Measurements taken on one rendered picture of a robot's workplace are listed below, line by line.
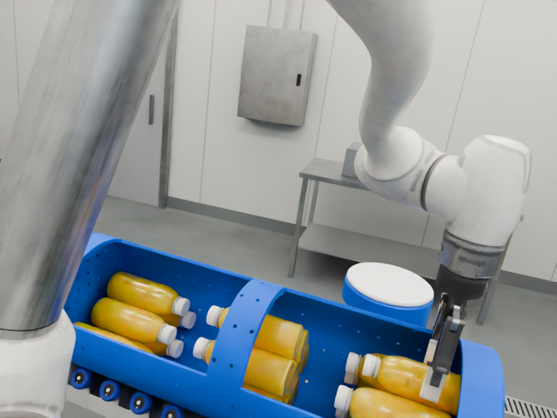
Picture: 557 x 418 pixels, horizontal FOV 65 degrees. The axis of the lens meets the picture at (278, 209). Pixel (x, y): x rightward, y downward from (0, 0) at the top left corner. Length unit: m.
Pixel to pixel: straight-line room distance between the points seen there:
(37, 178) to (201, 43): 4.12
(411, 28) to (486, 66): 3.72
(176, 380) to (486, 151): 0.64
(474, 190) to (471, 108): 3.46
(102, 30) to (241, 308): 0.55
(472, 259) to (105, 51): 0.56
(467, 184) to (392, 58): 0.30
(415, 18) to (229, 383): 0.63
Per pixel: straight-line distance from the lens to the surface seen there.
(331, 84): 4.13
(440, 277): 0.75
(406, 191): 0.74
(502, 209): 0.69
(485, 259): 0.72
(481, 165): 0.68
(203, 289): 1.09
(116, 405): 1.05
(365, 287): 1.39
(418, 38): 0.44
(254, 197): 4.46
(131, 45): 0.43
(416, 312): 1.39
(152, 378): 0.89
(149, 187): 4.91
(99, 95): 0.43
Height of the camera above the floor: 1.65
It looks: 18 degrees down
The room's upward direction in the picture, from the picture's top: 8 degrees clockwise
